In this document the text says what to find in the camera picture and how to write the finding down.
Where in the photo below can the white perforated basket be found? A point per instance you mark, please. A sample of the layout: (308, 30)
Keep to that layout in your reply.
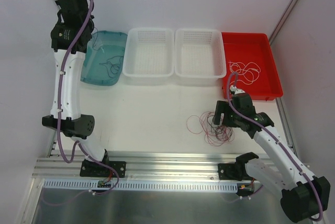
(199, 55)
(149, 53)

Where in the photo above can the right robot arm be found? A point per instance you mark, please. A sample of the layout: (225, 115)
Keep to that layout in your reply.
(301, 193)

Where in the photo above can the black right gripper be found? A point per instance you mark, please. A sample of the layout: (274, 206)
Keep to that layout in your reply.
(225, 114)

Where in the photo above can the white perforated basket right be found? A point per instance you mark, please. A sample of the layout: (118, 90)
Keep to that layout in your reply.
(199, 55)

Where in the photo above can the white slotted cable duct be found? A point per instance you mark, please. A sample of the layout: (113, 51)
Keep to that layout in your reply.
(166, 186)

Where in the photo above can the red plastic tray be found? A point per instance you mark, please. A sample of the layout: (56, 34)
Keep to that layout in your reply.
(250, 56)

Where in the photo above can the teal transparent plastic bin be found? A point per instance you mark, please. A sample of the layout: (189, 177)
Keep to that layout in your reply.
(104, 58)

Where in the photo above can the white perforated basket left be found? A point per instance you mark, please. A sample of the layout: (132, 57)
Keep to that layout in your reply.
(149, 53)

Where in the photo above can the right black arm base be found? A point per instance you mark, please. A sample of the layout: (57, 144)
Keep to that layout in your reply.
(236, 171)

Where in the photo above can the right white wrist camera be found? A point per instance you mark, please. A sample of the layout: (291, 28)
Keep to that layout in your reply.
(233, 90)

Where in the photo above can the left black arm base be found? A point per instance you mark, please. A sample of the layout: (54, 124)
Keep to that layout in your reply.
(92, 169)

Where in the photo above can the aluminium rail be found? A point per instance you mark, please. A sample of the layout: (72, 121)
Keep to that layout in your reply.
(143, 166)

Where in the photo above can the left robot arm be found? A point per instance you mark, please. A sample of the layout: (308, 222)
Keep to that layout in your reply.
(69, 38)

